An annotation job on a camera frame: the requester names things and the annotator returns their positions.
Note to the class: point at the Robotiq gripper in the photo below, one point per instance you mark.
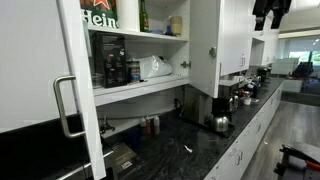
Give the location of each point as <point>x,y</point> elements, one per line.
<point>271,5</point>

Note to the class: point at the white base cabinet row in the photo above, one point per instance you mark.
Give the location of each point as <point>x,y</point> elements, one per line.
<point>246,143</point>

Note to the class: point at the wide white cabinet door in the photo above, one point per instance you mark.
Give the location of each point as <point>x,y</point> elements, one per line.
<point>30,60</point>

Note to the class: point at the black coffee machine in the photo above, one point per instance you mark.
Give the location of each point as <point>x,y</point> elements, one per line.
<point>264,75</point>

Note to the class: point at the white pitcher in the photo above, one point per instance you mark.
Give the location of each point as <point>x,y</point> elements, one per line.
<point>238,79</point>

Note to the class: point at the small white cup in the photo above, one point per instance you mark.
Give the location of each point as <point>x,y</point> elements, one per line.
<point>247,101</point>

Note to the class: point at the beige paper cup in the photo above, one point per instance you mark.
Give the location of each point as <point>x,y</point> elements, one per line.
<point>176,25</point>

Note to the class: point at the steel door hinge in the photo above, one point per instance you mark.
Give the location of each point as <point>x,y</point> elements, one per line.
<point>106,126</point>
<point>185,64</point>

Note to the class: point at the steel coffee maker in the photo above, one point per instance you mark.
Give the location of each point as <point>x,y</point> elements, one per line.
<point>196,103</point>

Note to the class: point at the blue flat container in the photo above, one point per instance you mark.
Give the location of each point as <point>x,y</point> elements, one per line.
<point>156,31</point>

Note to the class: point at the round steel coffee carafe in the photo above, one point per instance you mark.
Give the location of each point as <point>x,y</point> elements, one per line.
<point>219,123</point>

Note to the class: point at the white plastic bag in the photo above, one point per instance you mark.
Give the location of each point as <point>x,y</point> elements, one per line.
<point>155,66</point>

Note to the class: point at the black coffee maker tray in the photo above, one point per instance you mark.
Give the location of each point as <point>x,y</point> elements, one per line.
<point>203,127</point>

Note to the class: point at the green glass bottle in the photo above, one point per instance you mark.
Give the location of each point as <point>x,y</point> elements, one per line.
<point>144,18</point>

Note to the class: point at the black Sharpie marker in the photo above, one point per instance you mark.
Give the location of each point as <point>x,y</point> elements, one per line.
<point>144,80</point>

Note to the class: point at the black orange bar clamp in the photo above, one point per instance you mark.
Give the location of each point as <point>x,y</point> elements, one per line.
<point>281,161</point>

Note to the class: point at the white paper towel roll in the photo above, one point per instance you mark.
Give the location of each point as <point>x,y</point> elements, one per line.
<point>127,15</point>

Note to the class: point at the peanut butter jar blue label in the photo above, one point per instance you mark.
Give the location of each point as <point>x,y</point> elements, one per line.
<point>134,71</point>

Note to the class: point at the white paper scrap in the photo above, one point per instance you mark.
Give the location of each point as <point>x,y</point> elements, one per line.
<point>188,149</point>

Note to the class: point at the white squeeze bottle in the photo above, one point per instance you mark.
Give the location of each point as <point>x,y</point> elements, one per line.
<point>143,121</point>
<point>156,125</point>

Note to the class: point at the red squeeze bottle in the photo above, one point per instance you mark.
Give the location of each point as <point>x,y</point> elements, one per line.
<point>148,126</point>

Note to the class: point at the green Heineken box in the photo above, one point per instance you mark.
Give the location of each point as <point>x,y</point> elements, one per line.
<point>100,15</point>

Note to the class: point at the dark blue cup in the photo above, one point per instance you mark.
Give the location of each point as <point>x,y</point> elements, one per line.
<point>134,136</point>

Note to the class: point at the brown cardboard box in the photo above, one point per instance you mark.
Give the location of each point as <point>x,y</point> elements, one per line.
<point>121,153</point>

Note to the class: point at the black steel microwave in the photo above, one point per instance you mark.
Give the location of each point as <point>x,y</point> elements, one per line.
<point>33,150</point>

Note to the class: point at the white wall cabinet row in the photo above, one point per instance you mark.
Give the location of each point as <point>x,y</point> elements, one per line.
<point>243,33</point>

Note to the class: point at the white wall cabinet with shelves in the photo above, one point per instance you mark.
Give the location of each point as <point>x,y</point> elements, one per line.
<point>143,89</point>

